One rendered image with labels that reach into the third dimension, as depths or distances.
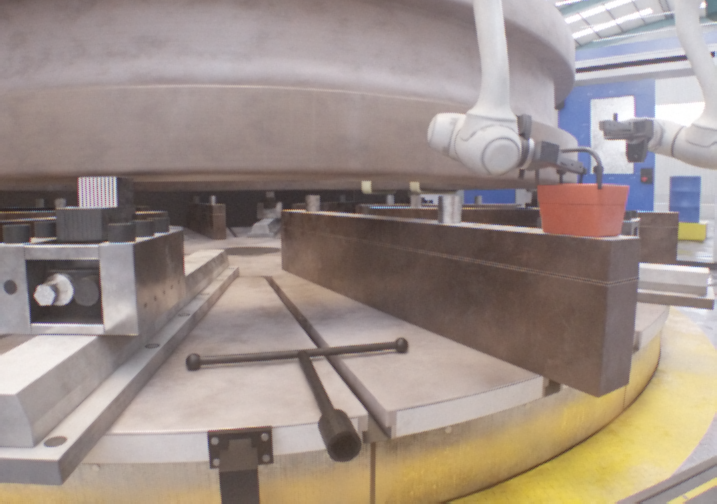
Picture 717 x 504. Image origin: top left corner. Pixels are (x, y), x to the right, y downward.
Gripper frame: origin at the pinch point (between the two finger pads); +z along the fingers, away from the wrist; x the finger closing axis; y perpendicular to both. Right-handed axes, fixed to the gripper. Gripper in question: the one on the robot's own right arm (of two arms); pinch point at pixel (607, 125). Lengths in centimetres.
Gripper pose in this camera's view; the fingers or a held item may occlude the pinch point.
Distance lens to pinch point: 136.1
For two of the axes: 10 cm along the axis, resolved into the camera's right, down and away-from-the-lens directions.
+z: -8.8, 0.4, -4.8
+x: 4.8, 0.8, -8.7
